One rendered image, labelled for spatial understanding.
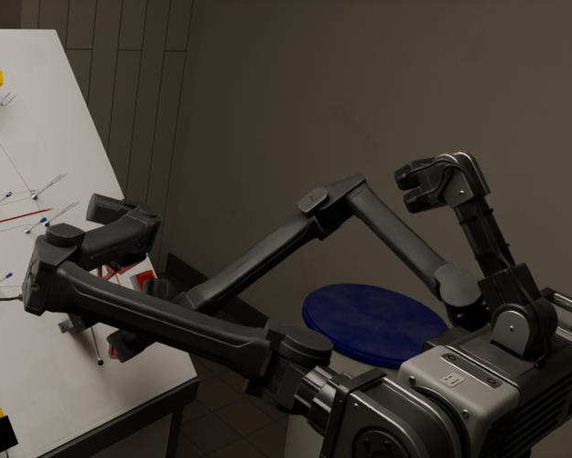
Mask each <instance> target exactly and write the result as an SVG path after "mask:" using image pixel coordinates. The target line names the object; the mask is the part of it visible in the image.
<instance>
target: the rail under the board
mask: <svg viewBox="0 0 572 458"><path fill-rule="evenodd" d="M198 385H199V379H198V378H196V377H195V378H193V379H191V380H189V381H187V382H185V383H182V384H180V385H178V386H177V387H175V388H173V389H171V390H169V391H167V392H165V393H163V394H161V395H159V396H157V397H156V398H154V399H152V400H150V401H148V402H146V403H143V404H141V405H139V406H137V407H136V408H134V409H132V410H130V411H128V412H126V413H123V414H121V415H119V416H117V417H116V418H114V419H112V420H111V421H109V422H107V423H104V424H102V425H100V426H98V427H96V428H95V429H93V430H91V431H89V432H87V433H84V434H82V435H80V436H78V437H76V438H75V439H73V440H71V441H69V442H67V443H64V444H62V445H60V446H58V447H57V448H55V449H54V450H52V451H50V452H48V453H45V454H43V455H41V456H39V457H37V458H89V457H91V456H93V455H94V454H96V453H99V452H101V451H103V450H104V449H105V448H107V447H109V446H111V445H113V444H114V443H117V442H119V441H121V440H123V439H125V438H126V437H127V436H129V435H131V434H133V433H135V432H137V431H139V430H141V429H143V428H145V427H147V426H148V425H149V424H151V423H154V422H156V421H157V420H159V419H161V418H163V417H165V416H167V415H168V414H170V413H172V412H174V411H176V410H178V409H179V408H181V407H183V406H185V405H187V404H189V403H191V402H193V401H194V400H196V397H197V391H198Z"/></svg>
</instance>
